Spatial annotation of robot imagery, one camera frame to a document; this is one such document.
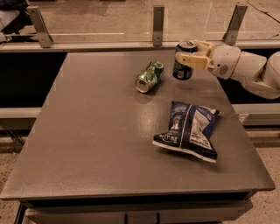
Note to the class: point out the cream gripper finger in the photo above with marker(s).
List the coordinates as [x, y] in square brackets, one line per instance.
[204, 48]
[193, 60]

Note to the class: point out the blue pepsi can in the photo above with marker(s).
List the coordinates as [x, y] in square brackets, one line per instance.
[184, 49]

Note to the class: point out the grey table cabinet base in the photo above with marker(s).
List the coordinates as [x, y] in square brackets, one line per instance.
[205, 208]

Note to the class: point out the metal bracket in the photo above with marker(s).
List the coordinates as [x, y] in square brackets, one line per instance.
[38, 22]
[235, 23]
[158, 25]

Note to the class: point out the left metal bracket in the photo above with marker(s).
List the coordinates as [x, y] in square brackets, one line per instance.
[38, 22]

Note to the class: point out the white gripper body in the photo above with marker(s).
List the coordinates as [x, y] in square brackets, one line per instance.
[226, 61]

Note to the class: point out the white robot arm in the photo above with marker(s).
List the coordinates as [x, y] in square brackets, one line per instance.
[257, 74]

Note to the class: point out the blue white chip bag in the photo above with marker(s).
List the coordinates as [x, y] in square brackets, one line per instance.
[190, 128]

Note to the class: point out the metal rail behind table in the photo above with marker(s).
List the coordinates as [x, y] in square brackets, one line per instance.
[34, 47]

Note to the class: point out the right metal bracket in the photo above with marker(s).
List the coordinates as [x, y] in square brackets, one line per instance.
[235, 23]

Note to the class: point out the middle metal bracket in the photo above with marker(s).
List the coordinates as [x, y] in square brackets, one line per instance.
[158, 25]

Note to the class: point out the crushed green soda can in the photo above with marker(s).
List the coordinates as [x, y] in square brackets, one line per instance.
[149, 77]

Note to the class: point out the dark object top left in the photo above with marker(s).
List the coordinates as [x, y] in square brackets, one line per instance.
[13, 16]

